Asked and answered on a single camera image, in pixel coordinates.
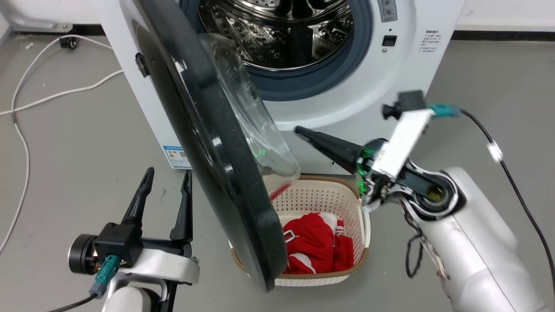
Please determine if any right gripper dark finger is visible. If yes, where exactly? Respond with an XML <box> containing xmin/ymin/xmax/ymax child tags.
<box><xmin>294</xmin><ymin>126</ymin><xmax>364</xmax><ymax>172</ymax></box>

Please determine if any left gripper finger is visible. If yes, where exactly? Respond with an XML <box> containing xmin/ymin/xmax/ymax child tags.
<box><xmin>169</xmin><ymin>170</ymin><xmax>194</xmax><ymax>242</ymax></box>
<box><xmin>121</xmin><ymin>167</ymin><xmax>155</xmax><ymax>226</ymax></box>

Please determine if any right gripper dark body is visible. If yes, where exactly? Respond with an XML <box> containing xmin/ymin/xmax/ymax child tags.
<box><xmin>356</xmin><ymin>138</ymin><xmax>411</xmax><ymax>205</ymax></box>

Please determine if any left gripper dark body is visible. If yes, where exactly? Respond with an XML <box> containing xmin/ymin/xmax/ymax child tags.
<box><xmin>140</xmin><ymin>236</ymin><xmax>194</xmax><ymax>260</ymax></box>

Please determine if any black round washer door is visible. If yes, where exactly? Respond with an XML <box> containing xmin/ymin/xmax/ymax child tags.
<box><xmin>130</xmin><ymin>0</ymin><xmax>302</xmax><ymax>292</ymax></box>

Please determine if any white front-load washing machine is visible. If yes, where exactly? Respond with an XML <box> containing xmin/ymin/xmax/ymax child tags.
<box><xmin>92</xmin><ymin>0</ymin><xmax>467</xmax><ymax>175</ymax></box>

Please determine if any grey rubber door gasket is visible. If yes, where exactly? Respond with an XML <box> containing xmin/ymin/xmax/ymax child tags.
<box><xmin>180</xmin><ymin>0</ymin><xmax>374</xmax><ymax>102</ymax></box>

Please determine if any cream perforated laundry basket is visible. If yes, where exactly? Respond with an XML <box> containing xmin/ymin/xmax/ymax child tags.
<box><xmin>229</xmin><ymin>174</ymin><xmax>372</xmax><ymax>287</ymax></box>

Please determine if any blue energy label sticker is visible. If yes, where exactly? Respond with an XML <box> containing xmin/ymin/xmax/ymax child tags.
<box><xmin>163</xmin><ymin>145</ymin><xmax>192</xmax><ymax>170</ymax></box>

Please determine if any red and white garment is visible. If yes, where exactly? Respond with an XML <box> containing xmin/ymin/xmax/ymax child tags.
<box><xmin>281</xmin><ymin>212</ymin><xmax>356</xmax><ymax>275</ymax></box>

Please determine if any stainless steel washer drum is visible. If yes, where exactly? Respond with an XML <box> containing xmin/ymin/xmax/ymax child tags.
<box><xmin>197</xmin><ymin>0</ymin><xmax>355</xmax><ymax>70</ymax></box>

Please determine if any grey metal stand base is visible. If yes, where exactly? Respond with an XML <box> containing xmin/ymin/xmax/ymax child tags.
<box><xmin>0</xmin><ymin>0</ymin><xmax>73</xmax><ymax>33</ymax></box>

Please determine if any white left camera mount plate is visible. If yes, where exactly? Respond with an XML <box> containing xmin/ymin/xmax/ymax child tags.
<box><xmin>119</xmin><ymin>249</ymin><xmax>201</xmax><ymax>286</ymax></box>

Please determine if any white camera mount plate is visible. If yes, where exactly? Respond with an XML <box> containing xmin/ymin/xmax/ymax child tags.
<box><xmin>119</xmin><ymin>249</ymin><xmax>201</xmax><ymax>286</ymax></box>
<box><xmin>371</xmin><ymin>108</ymin><xmax>435</xmax><ymax>179</ymax></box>

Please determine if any white right camera mount plate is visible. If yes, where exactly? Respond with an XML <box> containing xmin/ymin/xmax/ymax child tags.
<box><xmin>371</xmin><ymin>108</ymin><xmax>435</xmax><ymax>179</ymax></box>

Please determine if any left camera cable teal plug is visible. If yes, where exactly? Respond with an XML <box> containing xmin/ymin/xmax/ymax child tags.
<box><xmin>46</xmin><ymin>255</ymin><xmax>121</xmax><ymax>312</ymax></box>

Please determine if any camera cable teal plug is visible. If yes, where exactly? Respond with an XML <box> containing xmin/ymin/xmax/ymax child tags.
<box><xmin>427</xmin><ymin>104</ymin><xmax>555</xmax><ymax>284</ymax></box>
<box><xmin>46</xmin><ymin>255</ymin><xmax>121</xmax><ymax>312</ymax></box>

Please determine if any thin black looped arm cable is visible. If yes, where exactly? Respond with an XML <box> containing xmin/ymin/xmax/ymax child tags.
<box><xmin>405</xmin><ymin>233</ymin><xmax>424</xmax><ymax>279</ymax></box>

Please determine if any white floor cable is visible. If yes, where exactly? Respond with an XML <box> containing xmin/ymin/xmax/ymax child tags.
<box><xmin>0</xmin><ymin>69</ymin><xmax>124</xmax><ymax>117</ymax></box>
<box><xmin>0</xmin><ymin>35</ymin><xmax>114</xmax><ymax>254</ymax></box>

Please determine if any right camera cable teal plug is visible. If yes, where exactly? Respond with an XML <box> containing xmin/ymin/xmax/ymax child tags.
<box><xmin>427</xmin><ymin>104</ymin><xmax>555</xmax><ymax>284</ymax></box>

